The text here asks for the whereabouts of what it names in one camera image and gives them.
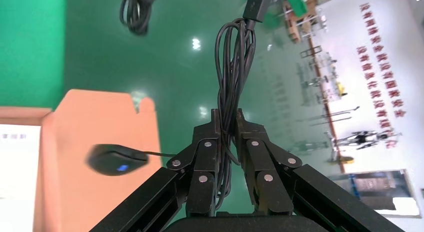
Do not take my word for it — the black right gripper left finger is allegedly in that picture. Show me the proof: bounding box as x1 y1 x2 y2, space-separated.
89 109 222 232

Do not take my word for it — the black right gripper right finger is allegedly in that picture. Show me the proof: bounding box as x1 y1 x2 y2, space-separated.
235 108 405 232

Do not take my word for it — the black wired computer mouse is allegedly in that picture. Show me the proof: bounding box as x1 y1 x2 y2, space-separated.
86 0 273 211

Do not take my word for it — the black data cable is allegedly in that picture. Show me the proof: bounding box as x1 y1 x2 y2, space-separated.
119 0 159 36

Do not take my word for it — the orange cardboard box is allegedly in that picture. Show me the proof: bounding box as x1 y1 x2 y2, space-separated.
0 88 163 232

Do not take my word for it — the black white equipment stand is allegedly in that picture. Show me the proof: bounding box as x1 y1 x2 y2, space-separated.
325 130 403 165

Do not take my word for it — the grey display board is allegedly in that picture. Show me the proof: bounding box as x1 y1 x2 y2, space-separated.
331 169 422 218

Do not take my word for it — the wooden rack with green top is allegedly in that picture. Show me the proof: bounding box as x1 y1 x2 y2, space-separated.
281 0 329 44

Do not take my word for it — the white printed paper manual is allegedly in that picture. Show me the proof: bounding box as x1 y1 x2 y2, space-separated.
0 124 43 232

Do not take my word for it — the green table mat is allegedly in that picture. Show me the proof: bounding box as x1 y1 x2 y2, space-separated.
0 0 67 110

